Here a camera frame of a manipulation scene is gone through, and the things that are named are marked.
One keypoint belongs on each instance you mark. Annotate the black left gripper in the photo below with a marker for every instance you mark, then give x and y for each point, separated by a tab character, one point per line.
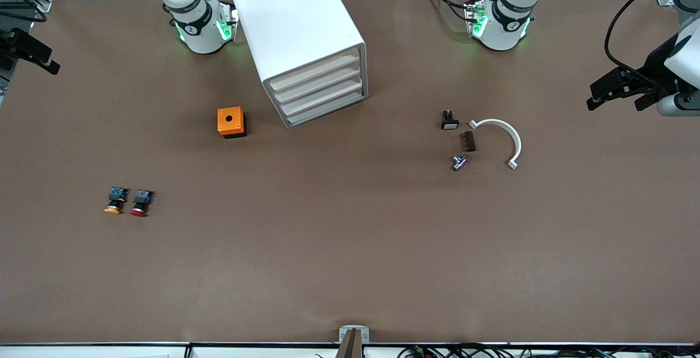
654	64

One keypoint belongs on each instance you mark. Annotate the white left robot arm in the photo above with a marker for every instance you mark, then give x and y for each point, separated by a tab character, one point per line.
503	19

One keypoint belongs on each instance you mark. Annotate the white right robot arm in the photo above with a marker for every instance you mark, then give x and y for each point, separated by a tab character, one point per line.
197	30

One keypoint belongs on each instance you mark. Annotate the yellow push button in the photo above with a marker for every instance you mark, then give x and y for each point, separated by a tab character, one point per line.
115	200

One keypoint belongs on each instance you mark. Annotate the red push button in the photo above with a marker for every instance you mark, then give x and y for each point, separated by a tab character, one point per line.
141	203

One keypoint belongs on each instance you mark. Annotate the brown terminal block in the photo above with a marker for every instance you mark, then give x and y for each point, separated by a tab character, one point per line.
470	141

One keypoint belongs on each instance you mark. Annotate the orange box with hole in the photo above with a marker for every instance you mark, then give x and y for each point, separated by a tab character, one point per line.
224	127

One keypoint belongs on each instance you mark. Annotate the brown table mat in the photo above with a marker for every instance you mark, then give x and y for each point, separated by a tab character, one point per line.
350	248

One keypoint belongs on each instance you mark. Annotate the white curved bracket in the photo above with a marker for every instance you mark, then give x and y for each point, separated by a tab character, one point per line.
517	145

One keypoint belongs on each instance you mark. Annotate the black switch with white face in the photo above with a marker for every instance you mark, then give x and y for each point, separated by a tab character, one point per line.
449	122

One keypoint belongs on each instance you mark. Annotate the silver key switch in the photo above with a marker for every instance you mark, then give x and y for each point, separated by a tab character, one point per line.
460	162

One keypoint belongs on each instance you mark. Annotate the white table edge rail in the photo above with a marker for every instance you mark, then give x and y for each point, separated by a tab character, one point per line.
82	351

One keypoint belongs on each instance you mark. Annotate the grey metal table bracket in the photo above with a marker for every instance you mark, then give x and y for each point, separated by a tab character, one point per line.
343	332

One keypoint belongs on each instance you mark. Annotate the brown upright post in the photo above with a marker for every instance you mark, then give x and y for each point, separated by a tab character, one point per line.
350	347

